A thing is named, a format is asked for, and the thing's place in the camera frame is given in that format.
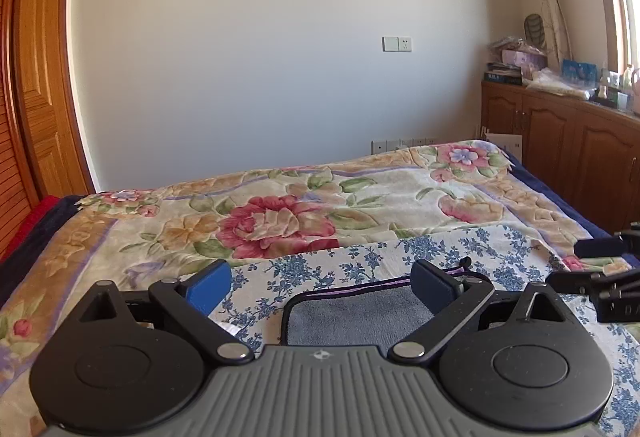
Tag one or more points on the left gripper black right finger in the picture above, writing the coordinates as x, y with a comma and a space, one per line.
452, 298

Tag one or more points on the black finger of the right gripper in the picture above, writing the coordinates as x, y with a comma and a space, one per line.
601, 247

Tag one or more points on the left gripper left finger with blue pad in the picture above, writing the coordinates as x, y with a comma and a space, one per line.
182, 308

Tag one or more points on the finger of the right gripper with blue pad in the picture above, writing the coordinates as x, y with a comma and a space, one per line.
585, 283

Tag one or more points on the purple grey microfibre towel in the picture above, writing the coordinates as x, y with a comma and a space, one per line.
375, 314

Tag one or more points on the wooden room door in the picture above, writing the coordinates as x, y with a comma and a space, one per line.
45, 101

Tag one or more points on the dark blue bed sheet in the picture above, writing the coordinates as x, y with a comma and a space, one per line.
558, 223

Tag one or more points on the blue floral white cloth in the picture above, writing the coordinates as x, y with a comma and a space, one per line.
509, 256

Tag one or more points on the floral bed blanket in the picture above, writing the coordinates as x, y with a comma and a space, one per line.
136, 237

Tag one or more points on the wooden side cabinet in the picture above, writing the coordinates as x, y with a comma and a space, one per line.
585, 152

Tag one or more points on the white paper bag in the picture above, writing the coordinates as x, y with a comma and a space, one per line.
509, 143

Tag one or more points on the blue box on cabinet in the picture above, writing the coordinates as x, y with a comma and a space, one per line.
580, 74

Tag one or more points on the clear plastic bag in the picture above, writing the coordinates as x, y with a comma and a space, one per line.
548, 81

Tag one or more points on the red blanket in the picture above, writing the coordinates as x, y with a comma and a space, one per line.
29, 224

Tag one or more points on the pink box on cabinet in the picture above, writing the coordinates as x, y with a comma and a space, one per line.
528, 62

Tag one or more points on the dark book stack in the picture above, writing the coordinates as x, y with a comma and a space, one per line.
502, 73

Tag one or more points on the wooden slatted wardrobe door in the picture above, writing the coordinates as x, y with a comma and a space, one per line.
19, 186

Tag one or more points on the low wall socket row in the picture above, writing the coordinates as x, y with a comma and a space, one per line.
383, 146

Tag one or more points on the white wall switch socket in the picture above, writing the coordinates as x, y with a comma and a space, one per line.
396, 44

